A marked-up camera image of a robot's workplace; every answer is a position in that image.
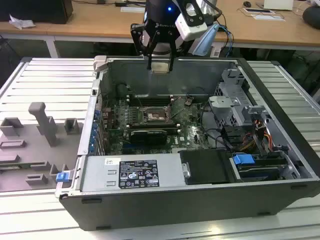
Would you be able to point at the black cylindrical component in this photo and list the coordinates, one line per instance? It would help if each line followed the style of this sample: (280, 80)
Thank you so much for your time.
(121, 90)

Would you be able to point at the silver square CPU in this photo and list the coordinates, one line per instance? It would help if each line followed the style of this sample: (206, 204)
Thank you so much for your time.
(160, 68)

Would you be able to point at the black RAM stick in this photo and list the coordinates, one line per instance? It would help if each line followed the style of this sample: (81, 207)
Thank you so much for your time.
(152, 127)

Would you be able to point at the black disk drive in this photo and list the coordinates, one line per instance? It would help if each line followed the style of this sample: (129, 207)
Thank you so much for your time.
(260, 171)

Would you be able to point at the crumpled white paper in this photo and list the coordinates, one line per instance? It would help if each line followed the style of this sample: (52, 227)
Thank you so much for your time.
(21, 23)

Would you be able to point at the wooden desk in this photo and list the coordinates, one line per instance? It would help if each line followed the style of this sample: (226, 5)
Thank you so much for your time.
(100, 25)

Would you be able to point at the black plastic shroud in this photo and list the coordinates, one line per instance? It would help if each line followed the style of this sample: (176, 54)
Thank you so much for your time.
(205, 167)

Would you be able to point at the blue disk carrier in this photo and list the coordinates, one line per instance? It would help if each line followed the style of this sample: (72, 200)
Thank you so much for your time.
(242, 159)

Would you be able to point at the white paper sheet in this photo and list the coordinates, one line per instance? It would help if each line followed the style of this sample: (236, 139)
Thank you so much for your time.
(268, 17)

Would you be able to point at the black computer mouse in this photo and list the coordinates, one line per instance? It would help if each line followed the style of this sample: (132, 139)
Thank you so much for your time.
(247, 4)

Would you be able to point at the grey power supply unit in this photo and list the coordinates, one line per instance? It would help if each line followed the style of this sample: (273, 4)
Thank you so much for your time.
(100, 175)

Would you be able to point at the blue case latch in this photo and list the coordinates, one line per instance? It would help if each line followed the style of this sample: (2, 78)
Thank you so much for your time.
(62, 177)

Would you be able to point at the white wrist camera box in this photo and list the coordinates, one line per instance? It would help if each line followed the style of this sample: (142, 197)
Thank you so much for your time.
(190, 30)

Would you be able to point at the white printed sheet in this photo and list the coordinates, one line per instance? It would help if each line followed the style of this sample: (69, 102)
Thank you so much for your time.
(132, 9)

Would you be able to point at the silver drive cage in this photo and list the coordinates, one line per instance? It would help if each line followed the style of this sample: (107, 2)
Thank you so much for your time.
(225, 107)

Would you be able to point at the white framed tablet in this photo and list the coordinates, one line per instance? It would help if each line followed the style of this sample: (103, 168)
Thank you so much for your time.
(258, 10)

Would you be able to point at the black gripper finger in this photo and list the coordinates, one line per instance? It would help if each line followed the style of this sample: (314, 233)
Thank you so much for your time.
(173, 50)
(137, 31)

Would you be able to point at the grey parts rack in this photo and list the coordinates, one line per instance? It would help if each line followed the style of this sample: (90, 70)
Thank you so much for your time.
(30, 150)

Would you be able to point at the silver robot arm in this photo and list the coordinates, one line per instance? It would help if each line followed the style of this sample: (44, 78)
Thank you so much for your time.
(207, 37)

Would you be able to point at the black open PC case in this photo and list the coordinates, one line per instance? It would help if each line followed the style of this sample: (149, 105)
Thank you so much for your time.
(175, 210)

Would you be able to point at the black box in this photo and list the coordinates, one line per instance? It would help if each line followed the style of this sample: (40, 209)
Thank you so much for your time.
(35, 11)

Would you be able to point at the black graphics card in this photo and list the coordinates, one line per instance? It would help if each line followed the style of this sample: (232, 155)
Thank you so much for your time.
(150, 138)

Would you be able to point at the green motherboard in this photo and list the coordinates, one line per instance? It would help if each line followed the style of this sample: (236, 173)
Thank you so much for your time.
(190, 135)

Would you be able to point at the round coin cell battery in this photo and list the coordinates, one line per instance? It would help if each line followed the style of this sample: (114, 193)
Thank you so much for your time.
(188, 102)

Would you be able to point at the black round speaker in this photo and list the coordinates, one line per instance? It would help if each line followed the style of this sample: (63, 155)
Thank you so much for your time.
(312, 15)

